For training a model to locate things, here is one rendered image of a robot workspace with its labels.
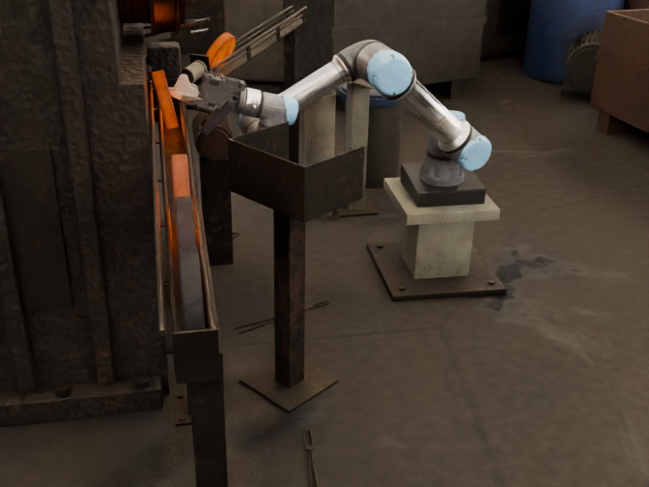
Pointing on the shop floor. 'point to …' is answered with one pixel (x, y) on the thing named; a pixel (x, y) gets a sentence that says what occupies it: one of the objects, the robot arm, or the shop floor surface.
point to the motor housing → (215, 188)
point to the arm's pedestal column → (434, 263)
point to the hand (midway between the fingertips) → (167, 92)
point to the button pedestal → (355, 118)
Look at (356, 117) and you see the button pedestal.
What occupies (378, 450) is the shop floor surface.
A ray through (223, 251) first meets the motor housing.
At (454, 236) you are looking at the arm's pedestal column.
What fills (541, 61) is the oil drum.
